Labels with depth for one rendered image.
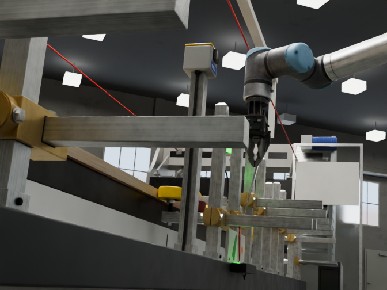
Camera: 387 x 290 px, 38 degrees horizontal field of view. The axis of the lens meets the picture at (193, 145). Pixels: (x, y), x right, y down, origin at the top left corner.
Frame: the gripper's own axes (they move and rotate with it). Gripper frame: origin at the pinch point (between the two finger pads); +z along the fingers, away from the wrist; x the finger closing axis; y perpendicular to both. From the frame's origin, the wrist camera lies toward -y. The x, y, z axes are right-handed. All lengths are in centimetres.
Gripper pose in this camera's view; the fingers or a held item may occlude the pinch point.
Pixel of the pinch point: (255, 163)
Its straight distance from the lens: 177.3
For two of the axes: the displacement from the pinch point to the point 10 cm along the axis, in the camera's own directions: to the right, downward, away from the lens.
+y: -2.7, -2.5, -9.3
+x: 9.6, 0.1, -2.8
